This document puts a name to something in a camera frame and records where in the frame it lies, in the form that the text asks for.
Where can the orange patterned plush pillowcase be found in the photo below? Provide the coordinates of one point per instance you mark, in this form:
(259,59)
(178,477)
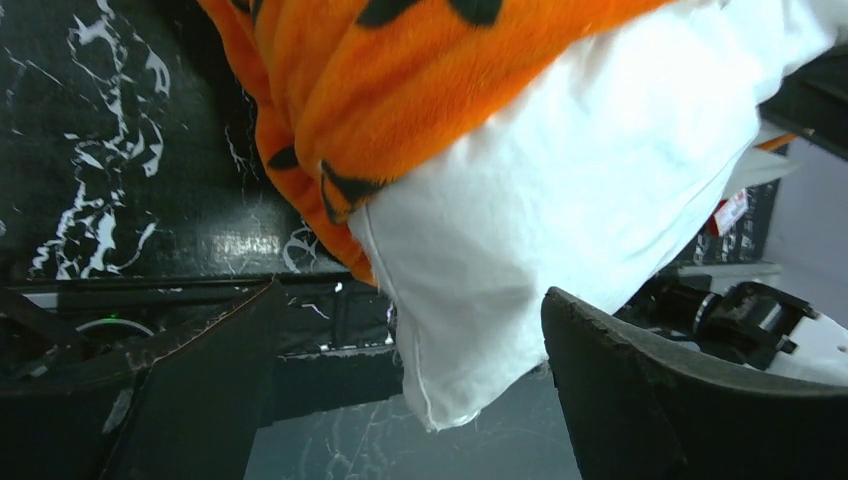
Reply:
(352,95)

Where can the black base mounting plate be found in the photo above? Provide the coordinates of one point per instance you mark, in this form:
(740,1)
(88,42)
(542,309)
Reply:
(331,334)

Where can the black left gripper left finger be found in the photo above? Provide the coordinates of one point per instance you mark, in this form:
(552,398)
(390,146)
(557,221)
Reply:
(182,404)

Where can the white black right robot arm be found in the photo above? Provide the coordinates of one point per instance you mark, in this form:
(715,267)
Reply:
(752,325)

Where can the white pillow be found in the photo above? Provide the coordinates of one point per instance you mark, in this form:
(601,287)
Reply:
(592,180)

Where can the red white label tag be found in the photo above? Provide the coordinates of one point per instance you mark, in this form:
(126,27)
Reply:
(727,213)

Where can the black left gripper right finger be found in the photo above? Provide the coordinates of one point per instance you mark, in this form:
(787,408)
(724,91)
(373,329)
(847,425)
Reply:
(638,406)

